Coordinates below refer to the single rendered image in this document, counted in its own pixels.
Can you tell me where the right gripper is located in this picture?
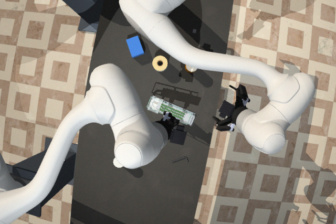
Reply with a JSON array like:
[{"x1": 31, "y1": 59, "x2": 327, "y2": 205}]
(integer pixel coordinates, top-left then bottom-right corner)
[{"x1": 155, "y1": 111, "x2": 180, "y2": 140}]

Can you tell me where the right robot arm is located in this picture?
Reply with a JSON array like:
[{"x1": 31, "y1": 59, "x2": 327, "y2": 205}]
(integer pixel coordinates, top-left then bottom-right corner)
[{"x1": 0, "y1": 63, "x2": 168, "y2": 224}]

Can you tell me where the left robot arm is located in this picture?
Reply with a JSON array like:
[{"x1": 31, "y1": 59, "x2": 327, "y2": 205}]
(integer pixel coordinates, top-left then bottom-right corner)
[{"x1": 119, "y1": 0, "x2": 316, "y2": 155}]

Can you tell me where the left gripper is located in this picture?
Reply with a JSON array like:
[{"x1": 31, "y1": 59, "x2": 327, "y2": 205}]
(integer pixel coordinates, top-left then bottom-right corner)
[{"x1": 213, "y1": 84, "x2": 250, "y2": 131}]

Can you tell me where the blue rectangular block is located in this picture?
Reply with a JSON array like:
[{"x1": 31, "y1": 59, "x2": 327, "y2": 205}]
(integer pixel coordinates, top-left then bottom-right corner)
[{"x1": 126, "y1": 36, "x2": 144, "y2": 58}]

